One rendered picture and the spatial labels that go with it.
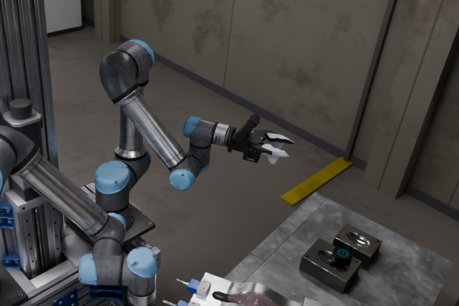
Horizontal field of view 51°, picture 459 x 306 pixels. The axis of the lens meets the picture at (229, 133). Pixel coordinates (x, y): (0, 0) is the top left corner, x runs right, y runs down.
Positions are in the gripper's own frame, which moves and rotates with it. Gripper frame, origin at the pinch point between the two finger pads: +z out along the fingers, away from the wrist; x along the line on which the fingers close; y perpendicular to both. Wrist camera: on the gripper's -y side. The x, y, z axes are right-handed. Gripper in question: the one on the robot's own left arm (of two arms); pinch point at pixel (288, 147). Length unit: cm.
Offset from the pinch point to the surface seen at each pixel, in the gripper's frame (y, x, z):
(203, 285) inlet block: 55, 22, -18
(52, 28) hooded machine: 181, -327, -335
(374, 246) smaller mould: 64, -27, 42
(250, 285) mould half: 55, 16, -2
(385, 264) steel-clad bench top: 69, -24, 48
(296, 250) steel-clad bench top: 68, -17, 10
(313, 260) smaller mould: 60, -7, 18
